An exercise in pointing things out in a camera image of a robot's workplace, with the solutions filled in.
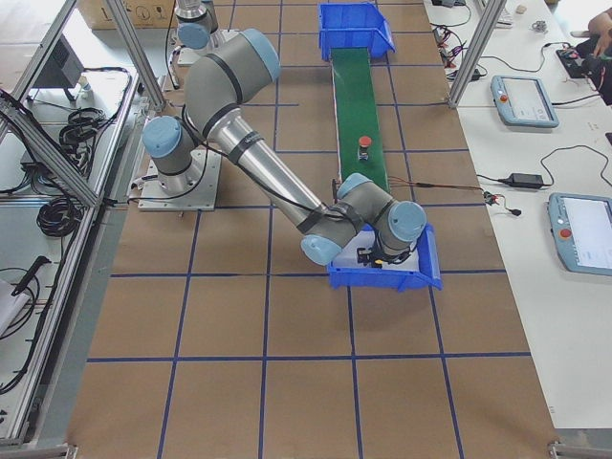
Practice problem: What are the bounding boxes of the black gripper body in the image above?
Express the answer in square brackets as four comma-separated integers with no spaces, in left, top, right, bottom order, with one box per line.
[371,238,414,265]

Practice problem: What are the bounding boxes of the red push button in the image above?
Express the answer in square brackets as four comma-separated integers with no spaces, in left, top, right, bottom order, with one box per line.
[358,136,372,161]

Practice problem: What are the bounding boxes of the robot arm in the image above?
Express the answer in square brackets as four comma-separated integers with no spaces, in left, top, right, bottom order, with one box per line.
[142,29,426,266]
[174,0,226,55]

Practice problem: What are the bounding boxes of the right blue plastic bin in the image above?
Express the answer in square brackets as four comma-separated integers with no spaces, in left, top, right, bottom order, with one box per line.
[326,224,443,292]

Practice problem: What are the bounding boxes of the blue plastic bin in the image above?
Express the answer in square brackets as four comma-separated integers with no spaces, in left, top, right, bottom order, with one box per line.
[326,224,443,292]
[317,2,396,61]

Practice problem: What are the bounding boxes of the green conveyor belt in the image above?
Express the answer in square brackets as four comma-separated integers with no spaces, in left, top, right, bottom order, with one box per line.
[331,48,389,191]

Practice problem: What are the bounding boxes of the black power brick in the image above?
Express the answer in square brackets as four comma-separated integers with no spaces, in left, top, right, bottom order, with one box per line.
[499,172,545,189]

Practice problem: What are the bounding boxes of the near teach pendant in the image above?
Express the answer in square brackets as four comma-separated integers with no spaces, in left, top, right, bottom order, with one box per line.
[547,192,611,276]

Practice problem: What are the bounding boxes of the teach pendant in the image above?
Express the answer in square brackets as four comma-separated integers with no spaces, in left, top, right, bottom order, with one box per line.
[491,76,559,128]
[547,192,611,276]

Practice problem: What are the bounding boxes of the far teach pendant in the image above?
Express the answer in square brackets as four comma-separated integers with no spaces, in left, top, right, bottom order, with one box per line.
[491,76,559,128]

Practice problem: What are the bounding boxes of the left blue plastic bin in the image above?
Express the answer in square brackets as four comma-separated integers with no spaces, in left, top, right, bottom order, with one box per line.
[317,2,396,61]

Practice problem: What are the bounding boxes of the cardboard box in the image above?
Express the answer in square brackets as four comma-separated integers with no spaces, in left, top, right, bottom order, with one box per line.
[76,0,176,30]

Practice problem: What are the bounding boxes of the red black wire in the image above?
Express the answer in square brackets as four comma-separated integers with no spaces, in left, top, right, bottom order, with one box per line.
[387,175,522,219]

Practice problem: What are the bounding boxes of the aluminium frame post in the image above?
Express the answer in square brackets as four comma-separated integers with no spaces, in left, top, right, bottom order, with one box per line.
[448,0,505,108]

